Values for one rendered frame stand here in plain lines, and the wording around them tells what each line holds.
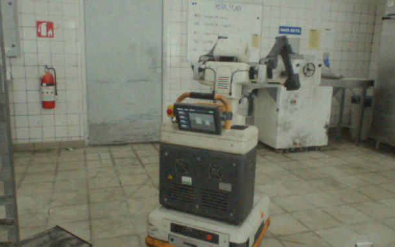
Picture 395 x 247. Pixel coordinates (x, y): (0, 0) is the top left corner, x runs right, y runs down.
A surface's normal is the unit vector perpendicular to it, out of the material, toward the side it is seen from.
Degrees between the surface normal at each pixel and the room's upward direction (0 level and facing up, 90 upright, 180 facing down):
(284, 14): 90
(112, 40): 90
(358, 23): 90
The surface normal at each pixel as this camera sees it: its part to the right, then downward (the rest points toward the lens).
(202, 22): 0.32, 0.19
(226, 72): -0.42, 0.02
